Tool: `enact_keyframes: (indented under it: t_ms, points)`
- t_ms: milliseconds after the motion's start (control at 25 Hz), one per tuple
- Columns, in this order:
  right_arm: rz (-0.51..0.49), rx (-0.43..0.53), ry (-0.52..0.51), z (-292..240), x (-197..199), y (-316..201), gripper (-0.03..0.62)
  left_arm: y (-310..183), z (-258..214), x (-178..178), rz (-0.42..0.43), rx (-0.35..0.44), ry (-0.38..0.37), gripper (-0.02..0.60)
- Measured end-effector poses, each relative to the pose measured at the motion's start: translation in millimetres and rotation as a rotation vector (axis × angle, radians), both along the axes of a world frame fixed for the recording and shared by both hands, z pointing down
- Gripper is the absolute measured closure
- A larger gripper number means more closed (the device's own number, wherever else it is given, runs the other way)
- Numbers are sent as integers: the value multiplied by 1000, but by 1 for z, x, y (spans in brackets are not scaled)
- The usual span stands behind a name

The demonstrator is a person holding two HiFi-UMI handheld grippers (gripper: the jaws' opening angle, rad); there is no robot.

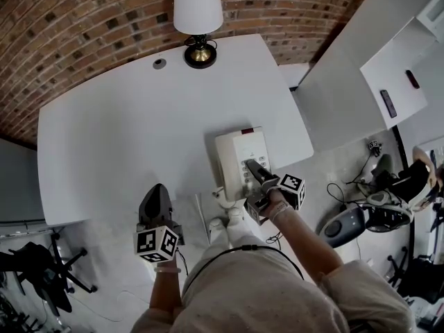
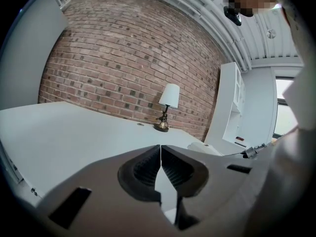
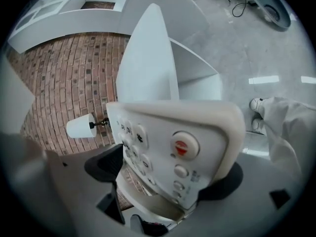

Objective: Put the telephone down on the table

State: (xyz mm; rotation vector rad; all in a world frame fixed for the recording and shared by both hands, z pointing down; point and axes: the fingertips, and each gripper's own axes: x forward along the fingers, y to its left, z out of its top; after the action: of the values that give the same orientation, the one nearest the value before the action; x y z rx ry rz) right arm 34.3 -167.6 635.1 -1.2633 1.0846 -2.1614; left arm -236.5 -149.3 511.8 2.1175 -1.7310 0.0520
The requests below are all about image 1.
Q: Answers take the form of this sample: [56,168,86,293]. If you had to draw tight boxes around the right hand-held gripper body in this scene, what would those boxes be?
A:
[244,173,307,225]

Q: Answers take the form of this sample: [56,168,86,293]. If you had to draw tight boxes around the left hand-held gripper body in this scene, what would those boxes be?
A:
[133,220,185,264]

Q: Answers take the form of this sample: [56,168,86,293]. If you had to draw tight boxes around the white desk telephone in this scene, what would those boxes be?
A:
[214,126,275,203]

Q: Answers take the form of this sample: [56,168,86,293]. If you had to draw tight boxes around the person's right forearm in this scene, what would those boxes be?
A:
[275,210,344,284]

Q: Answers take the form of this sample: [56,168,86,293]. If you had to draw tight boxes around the person's left forearm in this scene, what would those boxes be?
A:
[148,260,183,311]

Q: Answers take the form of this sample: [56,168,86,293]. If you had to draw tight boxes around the white desk with drawers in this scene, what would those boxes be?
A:
[36,33,315,227]

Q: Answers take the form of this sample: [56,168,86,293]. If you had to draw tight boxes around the black office chair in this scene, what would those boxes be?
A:
[0,232,98,317]

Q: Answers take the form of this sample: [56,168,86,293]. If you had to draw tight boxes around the person's right hand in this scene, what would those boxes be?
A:
[262,189,299,221]

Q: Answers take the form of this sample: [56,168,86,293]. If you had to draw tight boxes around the person's right white shoe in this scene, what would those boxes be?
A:
[227,207,246,235]

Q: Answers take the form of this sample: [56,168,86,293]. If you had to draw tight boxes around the person's white shoe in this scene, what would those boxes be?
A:
[227,207,246,235]
[209,217,228,246]

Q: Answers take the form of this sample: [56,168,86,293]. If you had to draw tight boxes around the person's left white shoe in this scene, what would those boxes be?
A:
[209,217,228,246]

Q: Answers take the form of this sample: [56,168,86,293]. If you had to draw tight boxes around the black and white device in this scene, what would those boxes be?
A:
[317,189,416,248]

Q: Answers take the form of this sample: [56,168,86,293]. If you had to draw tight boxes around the person's white trousers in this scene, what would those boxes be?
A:
[207,225,259,258]

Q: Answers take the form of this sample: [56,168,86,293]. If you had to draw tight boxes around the person's beige sweatshirt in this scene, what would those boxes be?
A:
[130,246,417,333]

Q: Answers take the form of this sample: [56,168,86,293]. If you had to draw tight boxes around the white shelf cabinet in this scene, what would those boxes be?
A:
[294,0,444,152]

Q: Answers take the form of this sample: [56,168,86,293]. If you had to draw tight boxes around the grey partition panel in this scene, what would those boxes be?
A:
[0,137,48,235]

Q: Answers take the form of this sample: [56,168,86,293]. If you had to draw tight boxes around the white shade table lamp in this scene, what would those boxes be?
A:
[172,0,225,70]

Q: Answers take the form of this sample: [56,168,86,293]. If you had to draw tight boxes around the white hanging cable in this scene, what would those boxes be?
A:
[195,194,212,246]

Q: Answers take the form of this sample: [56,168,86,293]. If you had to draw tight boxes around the black floor cable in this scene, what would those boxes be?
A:
[326,151,382,214]

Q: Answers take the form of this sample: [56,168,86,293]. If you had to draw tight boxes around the black body cable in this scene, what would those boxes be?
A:
[182,244,305,293]

